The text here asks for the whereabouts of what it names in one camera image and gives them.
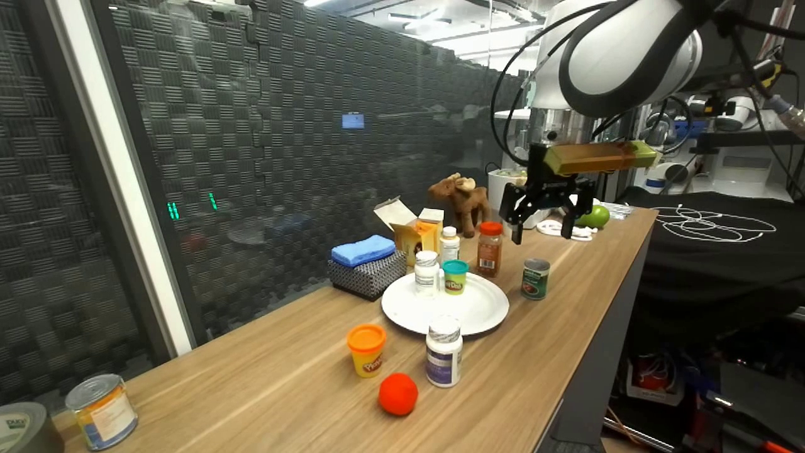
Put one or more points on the black cloth covered table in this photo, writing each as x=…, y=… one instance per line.
x=730, y=263

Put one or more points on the orange spice bottle red lid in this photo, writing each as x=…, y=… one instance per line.
x=492, y=253

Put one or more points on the gray round tin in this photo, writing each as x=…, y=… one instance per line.
x=26, y=432

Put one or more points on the green tin can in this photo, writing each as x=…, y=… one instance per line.
x=533, y=281

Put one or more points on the teal lid dough tub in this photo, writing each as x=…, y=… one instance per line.
x=454, y=278

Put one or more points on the brown moose plush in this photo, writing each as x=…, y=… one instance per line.
x=467, y=203

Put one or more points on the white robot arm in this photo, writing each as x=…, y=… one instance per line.
x=629, y=58

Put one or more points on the gray foam block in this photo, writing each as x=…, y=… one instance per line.
x=366, y=281

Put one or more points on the gold wrist camera bar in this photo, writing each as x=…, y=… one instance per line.
x=600, y=156

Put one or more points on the blue folded cloth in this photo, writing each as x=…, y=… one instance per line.
x=362, y=249

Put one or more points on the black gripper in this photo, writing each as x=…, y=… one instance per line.
x=553, y=193

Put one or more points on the open yellow cardboard box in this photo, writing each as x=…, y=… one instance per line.
x=410, y=235

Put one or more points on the green fruit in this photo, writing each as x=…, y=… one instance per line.
x=600, y=218

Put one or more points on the orange lid dough tub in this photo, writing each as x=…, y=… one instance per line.
x=369, y=347

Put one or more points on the white window frame post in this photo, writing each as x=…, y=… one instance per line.
x=126, y=185

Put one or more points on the white paper plate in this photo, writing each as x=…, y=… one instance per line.
x=468, y=316

